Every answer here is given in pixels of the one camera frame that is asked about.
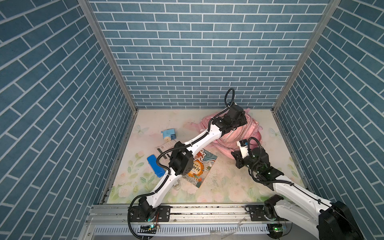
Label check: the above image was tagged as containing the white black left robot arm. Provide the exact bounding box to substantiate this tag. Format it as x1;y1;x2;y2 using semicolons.
128;104;247;222

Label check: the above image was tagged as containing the black corrugated right cable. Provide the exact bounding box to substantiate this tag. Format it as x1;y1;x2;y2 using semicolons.
246;137;295;187

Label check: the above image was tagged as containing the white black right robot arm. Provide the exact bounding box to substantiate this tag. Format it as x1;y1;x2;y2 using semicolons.
231;147;364;240

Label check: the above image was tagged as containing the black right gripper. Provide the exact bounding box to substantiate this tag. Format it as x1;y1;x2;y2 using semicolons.
231;150;260;175

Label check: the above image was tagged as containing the white pink calculator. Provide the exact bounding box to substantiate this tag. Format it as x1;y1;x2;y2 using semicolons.
155;140;176;159

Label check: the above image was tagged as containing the blue pencil sharpener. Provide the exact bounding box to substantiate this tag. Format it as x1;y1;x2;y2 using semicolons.
161;129;177;142

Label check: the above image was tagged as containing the colourful illustrated children's book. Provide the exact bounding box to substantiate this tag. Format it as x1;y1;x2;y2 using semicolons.
184;149;217;188

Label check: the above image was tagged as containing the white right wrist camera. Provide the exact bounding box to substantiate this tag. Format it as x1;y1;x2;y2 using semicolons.
237;139;249;159

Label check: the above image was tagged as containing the pink school backpack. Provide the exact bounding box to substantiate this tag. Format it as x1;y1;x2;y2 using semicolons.
184;108;262;159

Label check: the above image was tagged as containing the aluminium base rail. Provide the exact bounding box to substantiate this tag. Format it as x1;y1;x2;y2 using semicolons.
79;201;320;240

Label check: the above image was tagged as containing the blue pencil case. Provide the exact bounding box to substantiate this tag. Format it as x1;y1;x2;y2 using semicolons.
147;155;165;178

